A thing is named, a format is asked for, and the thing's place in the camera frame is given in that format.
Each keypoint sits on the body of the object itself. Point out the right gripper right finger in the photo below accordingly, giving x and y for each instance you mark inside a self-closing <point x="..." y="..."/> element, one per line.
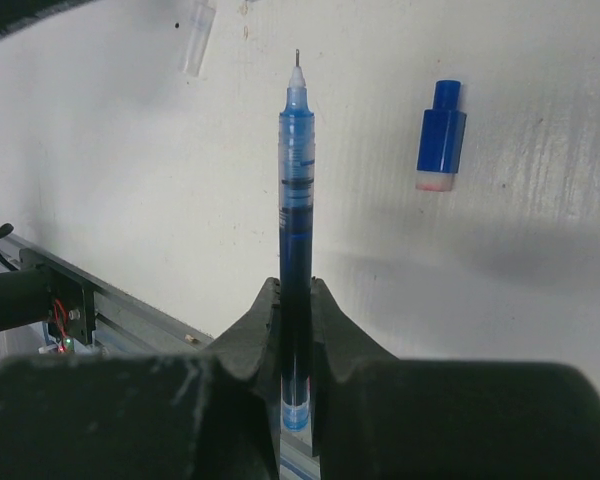
<point x="376" y="416"/>

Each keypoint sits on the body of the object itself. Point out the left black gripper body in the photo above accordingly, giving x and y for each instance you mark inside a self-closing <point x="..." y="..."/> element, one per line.
<point x="17" y="15"/>

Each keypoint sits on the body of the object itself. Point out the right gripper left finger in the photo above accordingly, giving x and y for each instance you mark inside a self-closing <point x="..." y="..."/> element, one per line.
<point x="207" y="414"/>

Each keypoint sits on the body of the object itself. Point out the clear pen cap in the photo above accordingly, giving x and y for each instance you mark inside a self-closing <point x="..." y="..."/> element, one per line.
<point x="197" y="29"/>

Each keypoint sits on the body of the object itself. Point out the blue pen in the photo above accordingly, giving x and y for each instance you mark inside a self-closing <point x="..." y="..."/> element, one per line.
<point x="296" y="167"/>

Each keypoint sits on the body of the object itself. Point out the blue white pen cap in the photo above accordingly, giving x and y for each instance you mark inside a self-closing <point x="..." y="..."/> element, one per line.
<point x="441" y="139"/>

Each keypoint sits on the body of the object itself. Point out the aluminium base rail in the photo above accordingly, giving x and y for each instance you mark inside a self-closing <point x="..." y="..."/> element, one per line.
<point x="126" y="326"/>

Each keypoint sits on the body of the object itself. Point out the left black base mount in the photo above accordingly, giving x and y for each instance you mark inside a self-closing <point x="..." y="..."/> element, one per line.
<point x="72" y="313"/>

